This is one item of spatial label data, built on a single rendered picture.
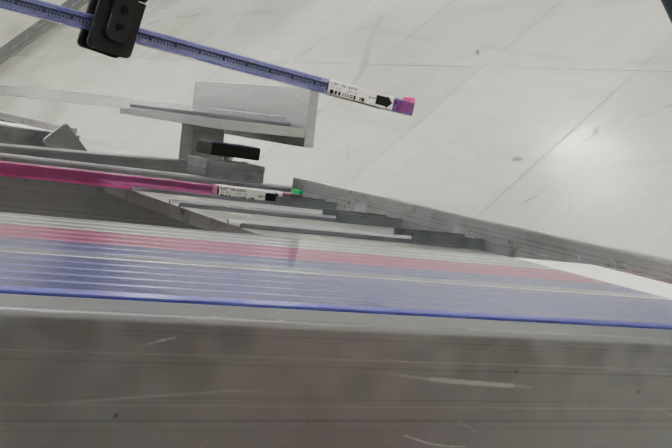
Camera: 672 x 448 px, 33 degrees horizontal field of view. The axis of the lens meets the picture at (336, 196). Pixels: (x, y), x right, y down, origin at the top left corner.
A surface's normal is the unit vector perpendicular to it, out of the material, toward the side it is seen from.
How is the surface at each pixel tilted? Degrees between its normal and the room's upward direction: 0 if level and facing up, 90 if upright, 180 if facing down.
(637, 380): 90
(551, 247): 46
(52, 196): 90
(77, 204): 90
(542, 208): 0
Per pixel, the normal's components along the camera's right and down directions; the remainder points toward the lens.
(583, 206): -0.50, -0.78
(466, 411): 0.47, 0.11
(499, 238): -0.87, -0.10
